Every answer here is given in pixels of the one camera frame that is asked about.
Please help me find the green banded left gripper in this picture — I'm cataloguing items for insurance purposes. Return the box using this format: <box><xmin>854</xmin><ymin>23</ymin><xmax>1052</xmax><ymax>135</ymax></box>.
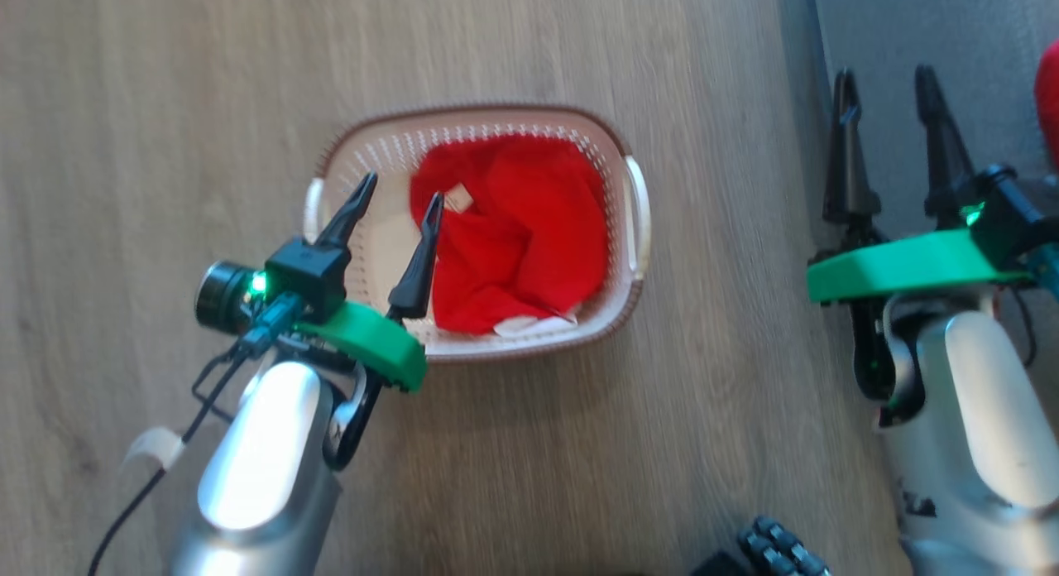
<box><xmin>298</xmin><ymin>172</ymin><xmax>445</xmax><ymax>472</ymax></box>

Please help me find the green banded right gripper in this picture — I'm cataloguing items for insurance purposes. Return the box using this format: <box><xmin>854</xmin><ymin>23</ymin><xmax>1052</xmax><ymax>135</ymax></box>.
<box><xmin>807</xmin><ymin>65</ymin><xmax>1037</xmax><ymax>429</ymax></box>

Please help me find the red cloth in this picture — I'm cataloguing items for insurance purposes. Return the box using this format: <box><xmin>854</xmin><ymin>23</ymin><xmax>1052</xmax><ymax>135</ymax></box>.
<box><xmin>410</xmin><ymin>133</ymin><xmax>611</xmax><ymax>337</ymax></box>

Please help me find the red object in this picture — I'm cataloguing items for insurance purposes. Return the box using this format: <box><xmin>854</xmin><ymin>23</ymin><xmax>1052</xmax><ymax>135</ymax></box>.
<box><xmin>1034</xmin><ymin>38</ymin><xmax>1059</xmax><ymax>173</ymax></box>

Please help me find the cream perforated laundry basket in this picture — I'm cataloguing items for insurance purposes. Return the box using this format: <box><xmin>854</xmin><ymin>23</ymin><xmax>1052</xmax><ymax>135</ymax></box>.
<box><xmin>302</xmin><ymin>104</ymin><xmax>652</xmax><ymax>363</ymax></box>

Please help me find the white tape tag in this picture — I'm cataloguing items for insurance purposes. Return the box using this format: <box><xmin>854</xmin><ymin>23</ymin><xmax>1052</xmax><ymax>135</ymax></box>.
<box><xmin>124</xmin><ymin>427</ymin><xmax>185</xmax><ymax>470</ymax></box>

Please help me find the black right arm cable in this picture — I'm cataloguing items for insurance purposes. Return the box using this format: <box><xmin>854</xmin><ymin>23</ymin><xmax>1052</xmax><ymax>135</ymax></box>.
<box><xmin>997</xmin><ymin>245</ymin><xmax>1059</xmax><ymax>368</ymax></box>

